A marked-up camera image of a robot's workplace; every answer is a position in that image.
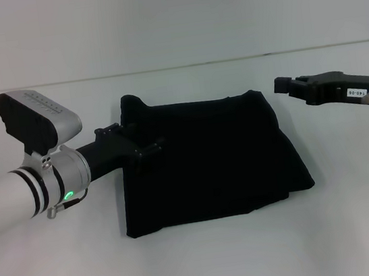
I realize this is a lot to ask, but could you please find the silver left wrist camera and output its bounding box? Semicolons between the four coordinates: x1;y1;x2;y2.
0;83;86;160

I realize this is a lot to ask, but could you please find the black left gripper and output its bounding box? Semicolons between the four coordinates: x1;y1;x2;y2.
73;115;171;186

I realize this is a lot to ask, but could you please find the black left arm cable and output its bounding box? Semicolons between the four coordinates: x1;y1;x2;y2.
43;186;92;220

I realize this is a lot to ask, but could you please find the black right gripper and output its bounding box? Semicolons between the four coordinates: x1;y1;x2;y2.
271;65;369;120

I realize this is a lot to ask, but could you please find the black shirt with white print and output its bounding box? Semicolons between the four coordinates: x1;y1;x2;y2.
107;71;320;241

